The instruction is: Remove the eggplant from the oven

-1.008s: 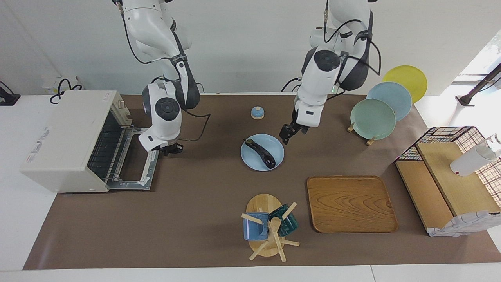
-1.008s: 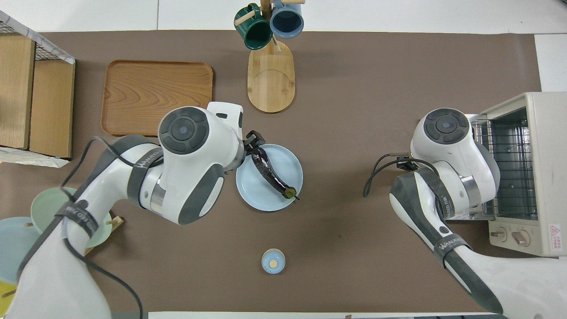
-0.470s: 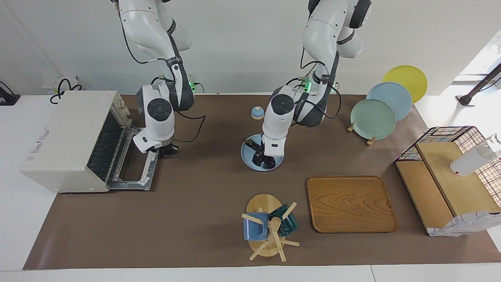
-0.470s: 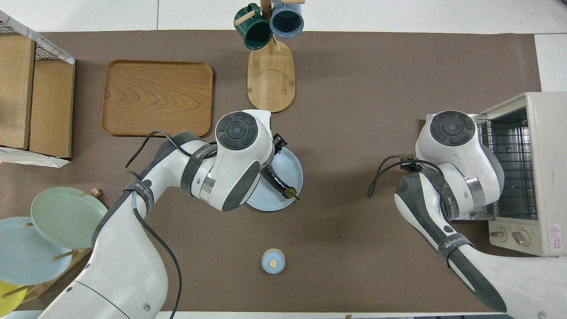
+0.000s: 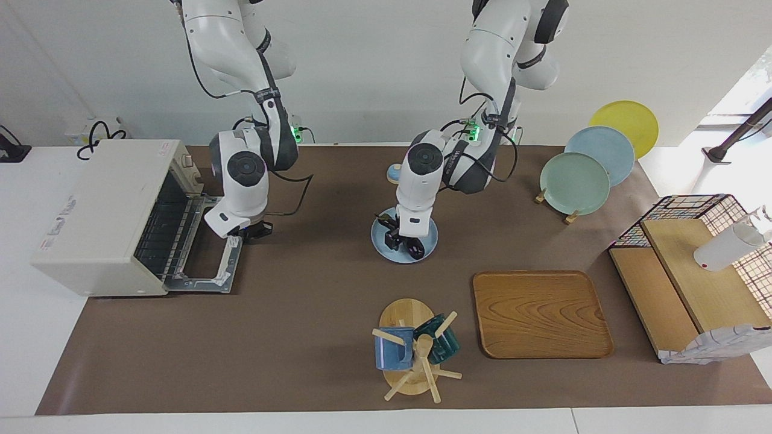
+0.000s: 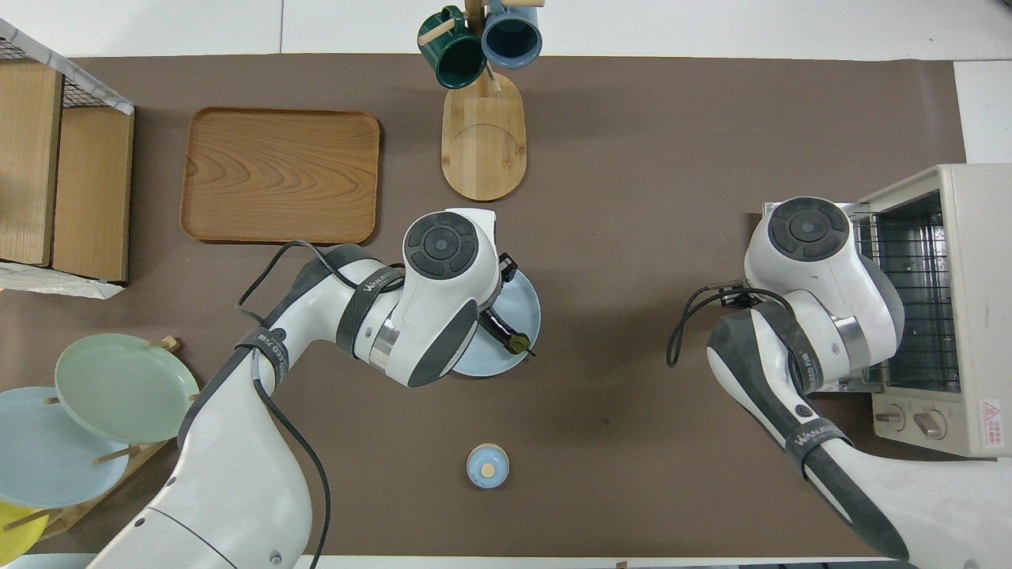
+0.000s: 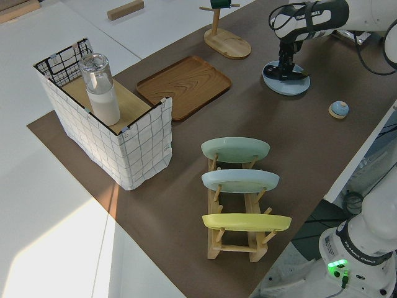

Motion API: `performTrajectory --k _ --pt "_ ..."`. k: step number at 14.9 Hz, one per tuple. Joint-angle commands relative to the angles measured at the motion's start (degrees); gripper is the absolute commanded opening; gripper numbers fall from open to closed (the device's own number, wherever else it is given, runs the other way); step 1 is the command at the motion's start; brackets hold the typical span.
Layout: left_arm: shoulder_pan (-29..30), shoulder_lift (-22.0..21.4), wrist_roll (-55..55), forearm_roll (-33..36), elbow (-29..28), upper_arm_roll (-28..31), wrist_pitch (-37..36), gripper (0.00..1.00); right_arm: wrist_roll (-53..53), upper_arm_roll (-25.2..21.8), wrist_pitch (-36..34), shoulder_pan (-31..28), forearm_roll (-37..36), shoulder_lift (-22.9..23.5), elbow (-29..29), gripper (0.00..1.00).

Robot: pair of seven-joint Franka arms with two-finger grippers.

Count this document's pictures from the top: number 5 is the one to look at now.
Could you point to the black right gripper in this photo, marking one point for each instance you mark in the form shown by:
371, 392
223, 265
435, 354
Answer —
260, 230

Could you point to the white patterned cloth liner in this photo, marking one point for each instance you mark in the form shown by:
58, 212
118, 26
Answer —
724, 343

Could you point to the black pole stand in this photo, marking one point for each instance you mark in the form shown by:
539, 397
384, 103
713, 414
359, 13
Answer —
718, 154

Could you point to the cream toaster oven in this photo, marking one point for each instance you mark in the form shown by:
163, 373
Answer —
90, 211

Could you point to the yellow plate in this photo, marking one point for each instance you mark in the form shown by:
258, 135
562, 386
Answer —
627, 120

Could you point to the pale green plate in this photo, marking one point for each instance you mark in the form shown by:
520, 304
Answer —
573, 187

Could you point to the light blue serving plate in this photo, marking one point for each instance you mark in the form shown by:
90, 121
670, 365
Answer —
383, 250

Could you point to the black clamp mount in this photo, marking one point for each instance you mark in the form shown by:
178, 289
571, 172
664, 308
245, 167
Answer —
12, 154

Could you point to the light blue plate in rack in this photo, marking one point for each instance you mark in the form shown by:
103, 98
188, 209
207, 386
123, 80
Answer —
609, 150

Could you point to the small blue service bell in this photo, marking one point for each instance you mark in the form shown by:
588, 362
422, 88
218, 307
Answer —
392, 175

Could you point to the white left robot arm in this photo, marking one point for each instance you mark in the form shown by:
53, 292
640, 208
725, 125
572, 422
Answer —
422, 175

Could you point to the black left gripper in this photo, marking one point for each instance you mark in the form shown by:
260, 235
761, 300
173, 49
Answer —
394, 234

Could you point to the wooden serving tray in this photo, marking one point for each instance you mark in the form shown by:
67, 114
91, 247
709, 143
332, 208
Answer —
543, 313

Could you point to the blue mug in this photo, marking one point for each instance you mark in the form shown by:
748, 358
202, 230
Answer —
392, 355

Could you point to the white spray bottle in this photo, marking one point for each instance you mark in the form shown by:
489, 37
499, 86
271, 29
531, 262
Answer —
724, 250

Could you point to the wooden shelf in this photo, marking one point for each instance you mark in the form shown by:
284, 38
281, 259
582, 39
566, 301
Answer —
693, 283

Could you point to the wooden mug tree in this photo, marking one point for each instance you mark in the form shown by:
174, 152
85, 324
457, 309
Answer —
404, 313

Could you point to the wooden plate rack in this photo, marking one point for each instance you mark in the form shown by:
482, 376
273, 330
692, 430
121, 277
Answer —
571, 218

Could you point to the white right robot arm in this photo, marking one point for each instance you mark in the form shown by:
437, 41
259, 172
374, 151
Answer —
244, 175

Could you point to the dark green mug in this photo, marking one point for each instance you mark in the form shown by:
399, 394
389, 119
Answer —
446, 346

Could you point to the brown table mat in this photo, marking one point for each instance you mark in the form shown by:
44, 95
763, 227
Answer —
301, 331

